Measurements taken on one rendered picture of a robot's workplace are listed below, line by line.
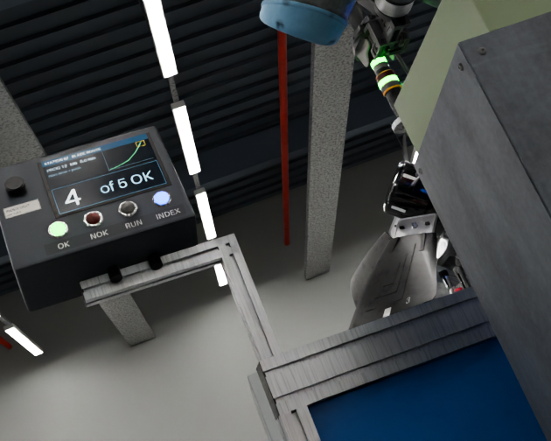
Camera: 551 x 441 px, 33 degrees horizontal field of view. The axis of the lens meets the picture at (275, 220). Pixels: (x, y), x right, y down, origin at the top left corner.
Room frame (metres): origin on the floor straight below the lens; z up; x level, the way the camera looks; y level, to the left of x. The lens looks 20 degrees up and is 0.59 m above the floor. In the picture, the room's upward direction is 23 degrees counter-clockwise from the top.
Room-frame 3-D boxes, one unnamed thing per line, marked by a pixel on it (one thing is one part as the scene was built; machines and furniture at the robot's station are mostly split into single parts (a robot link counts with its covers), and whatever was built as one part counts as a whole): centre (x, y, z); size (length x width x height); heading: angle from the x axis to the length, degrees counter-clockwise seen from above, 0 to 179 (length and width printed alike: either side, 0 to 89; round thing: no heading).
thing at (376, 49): (1.67, -0.36, 1.49); 0.12 x 0.08 x 0.09; 15
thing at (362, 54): (1.77, -0.31, 1.49); 0.09 x 0.03 x 0.06; 25
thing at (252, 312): (1.29, 0.08, 0.96); 0.03 x 0.03 x 0.20; 15
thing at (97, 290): (1.27, 0.18, 1.04); 0.24 x 0.03 x 0.03; 105
